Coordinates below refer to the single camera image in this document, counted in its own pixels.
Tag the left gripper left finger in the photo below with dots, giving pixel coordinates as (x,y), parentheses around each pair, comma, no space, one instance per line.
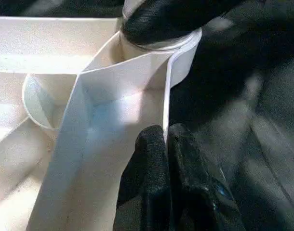
(147,180)

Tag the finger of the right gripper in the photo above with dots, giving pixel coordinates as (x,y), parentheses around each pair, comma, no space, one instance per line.
(166,21)

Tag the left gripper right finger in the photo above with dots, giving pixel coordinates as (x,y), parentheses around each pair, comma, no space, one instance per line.
(197,192)

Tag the white plastic table top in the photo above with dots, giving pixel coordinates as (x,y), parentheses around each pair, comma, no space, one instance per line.
(101,108)

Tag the white plastic table leg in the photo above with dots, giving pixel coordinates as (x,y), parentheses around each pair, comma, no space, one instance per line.
(130,8)

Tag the black plastic mat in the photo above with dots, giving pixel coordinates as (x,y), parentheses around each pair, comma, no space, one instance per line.
(245,108)

